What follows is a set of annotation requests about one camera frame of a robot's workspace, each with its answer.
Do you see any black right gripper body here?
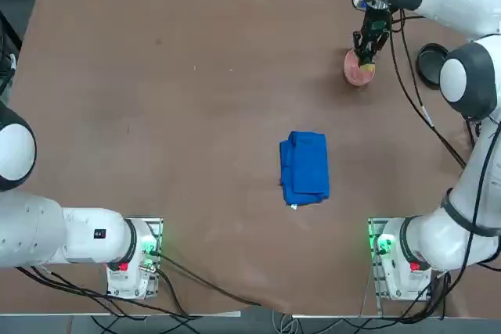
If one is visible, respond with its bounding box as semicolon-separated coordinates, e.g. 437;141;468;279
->
362;4;393;38

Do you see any black pan pale handle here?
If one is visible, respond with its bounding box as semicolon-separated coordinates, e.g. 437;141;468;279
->
416;42;450;87

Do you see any folded blue cloth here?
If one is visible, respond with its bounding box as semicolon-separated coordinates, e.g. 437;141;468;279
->
279;130;332;208

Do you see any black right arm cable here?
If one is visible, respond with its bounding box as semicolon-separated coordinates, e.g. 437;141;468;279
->
385;16;469;169

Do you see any black metal stand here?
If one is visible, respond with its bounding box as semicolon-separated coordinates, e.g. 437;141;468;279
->
0;7;23;96

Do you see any black left base cable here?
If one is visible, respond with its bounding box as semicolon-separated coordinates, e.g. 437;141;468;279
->
154;251;263;310

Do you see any pink bowl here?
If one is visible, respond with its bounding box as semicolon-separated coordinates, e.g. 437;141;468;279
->
343;47;377;87

